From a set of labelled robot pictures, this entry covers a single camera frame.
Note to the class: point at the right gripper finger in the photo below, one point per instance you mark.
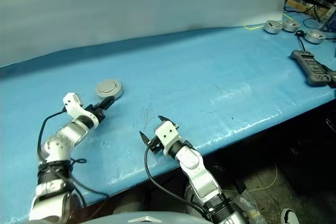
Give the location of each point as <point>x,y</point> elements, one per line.
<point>164,118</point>
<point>145,139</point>

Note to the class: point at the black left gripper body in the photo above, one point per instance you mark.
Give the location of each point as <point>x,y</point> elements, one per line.
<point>95,110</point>

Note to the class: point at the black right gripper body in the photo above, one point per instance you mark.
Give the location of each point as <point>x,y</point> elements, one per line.
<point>155,145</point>

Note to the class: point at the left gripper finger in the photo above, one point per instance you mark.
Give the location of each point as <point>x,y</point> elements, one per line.
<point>109,106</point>
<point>107,100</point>

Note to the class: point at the silver motor stator housing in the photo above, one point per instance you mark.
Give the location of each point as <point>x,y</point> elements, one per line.
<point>119,94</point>

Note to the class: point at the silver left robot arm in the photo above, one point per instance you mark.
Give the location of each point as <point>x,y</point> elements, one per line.
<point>63,142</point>

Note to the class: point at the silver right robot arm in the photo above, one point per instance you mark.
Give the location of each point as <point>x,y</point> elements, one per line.
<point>202,179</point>

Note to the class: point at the assembled silver motor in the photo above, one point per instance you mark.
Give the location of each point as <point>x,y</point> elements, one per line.
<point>273,27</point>
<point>314,37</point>
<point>291,25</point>

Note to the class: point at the blue foam table cover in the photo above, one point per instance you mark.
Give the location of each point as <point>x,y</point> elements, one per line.
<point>197,77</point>

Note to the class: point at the grey rounded cylinder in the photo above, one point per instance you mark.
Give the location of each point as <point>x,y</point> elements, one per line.
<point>130,205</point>

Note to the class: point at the grey robot torso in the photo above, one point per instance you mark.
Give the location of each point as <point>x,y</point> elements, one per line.
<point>147,219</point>

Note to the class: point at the clear plastic bag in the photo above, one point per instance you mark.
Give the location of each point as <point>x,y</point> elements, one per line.
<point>248,204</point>

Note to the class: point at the yellow tape strip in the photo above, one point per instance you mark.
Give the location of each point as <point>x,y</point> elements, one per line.
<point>253,27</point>

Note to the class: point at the white shoe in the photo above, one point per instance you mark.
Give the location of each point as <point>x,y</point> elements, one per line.
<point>288,216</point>

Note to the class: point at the grey handheld controller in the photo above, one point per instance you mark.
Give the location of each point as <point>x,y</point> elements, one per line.
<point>309,68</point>

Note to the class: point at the black rectangular device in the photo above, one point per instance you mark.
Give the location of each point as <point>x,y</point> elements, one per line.
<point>332,78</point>

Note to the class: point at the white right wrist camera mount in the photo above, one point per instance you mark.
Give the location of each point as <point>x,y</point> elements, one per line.
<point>166,132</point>

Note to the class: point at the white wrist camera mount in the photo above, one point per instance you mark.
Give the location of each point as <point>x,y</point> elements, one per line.
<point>166,132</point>
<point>71,103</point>

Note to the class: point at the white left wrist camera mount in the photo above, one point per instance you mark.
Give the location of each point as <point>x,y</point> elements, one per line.
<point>71,103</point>

